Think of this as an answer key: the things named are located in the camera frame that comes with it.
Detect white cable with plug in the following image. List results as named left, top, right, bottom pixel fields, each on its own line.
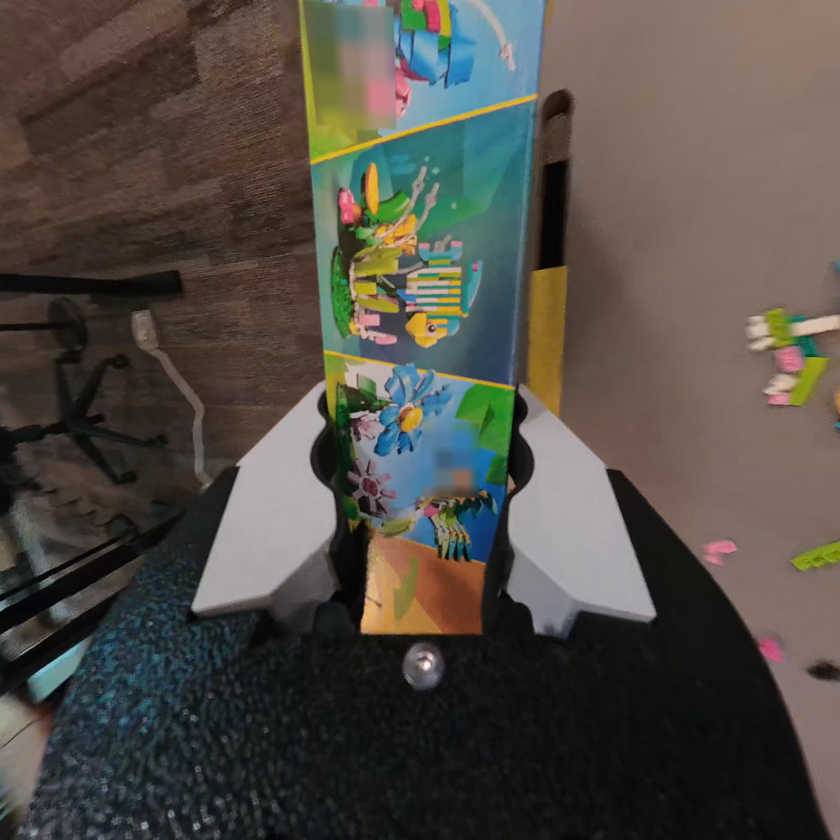
left=130, top=310, right=216, bottom=492

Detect pile of colourful toy bricks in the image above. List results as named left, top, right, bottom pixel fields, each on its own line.
left=702, top=259, right=840, bottom=683

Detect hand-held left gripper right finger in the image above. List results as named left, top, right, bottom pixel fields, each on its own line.
left=489, top=384, right=657, bottom=639

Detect grey desk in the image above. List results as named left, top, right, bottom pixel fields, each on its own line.
left=535, top=0, right=840, bottom=840

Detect black office chair base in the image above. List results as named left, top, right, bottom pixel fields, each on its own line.
left=0, top=295, right=168, bottom=490

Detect black desk foot bar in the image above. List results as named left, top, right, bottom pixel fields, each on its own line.
left=0, top=270, right=183, bottom=298

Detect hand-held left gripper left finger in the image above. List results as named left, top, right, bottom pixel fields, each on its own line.
left=190, top=381, right=368, bottom=627

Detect black metal rods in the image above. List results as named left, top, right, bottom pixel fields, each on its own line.
left=0, top=511, right=186, bottom=693

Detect colourful toy brick box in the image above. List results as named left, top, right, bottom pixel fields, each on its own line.
left=298, top=0, right=575, bottom=637

